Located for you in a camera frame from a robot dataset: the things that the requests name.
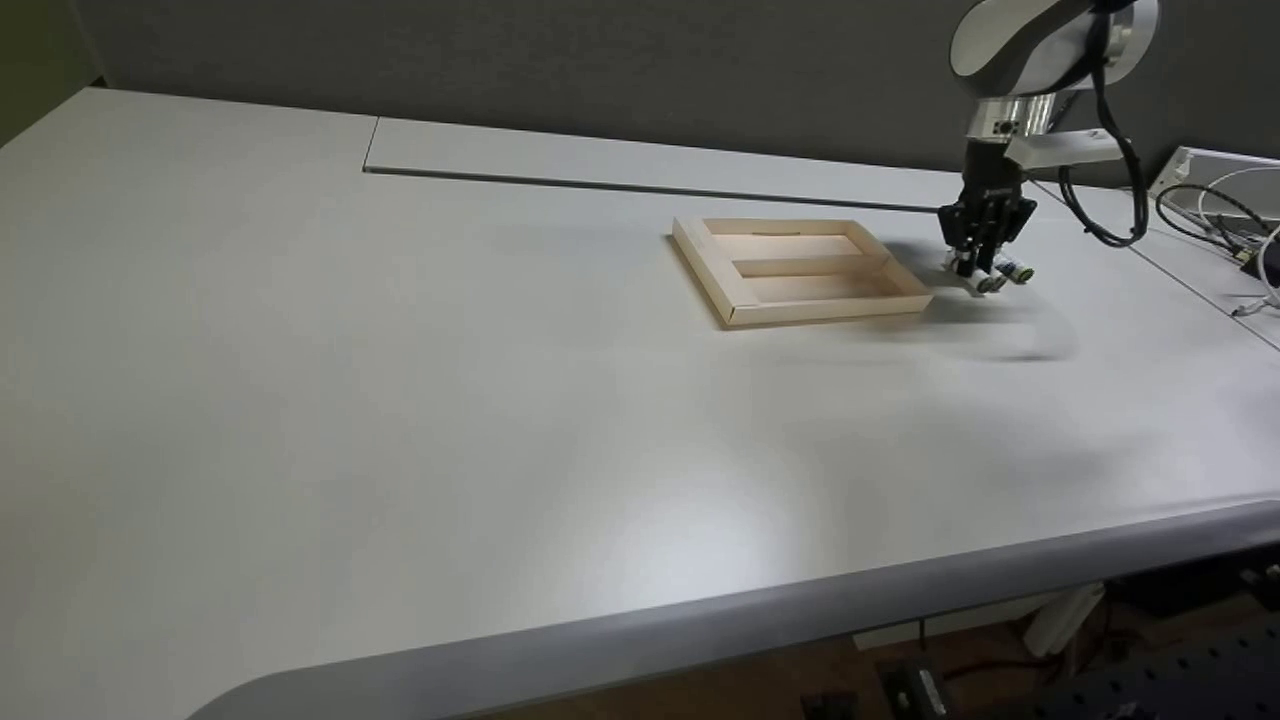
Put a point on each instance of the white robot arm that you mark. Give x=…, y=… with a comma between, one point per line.
x=1042, y=73

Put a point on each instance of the small white bottle right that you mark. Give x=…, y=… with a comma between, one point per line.
x=1017, y=273

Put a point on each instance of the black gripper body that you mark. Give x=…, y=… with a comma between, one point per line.
x=988, y=207

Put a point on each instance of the white device box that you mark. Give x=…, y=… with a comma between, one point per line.
x=1220, y=184

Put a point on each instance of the white table leg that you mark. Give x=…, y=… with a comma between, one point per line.
x=1062, y=618

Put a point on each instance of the wooden tray with compartments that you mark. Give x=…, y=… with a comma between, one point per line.
x=762, y=273

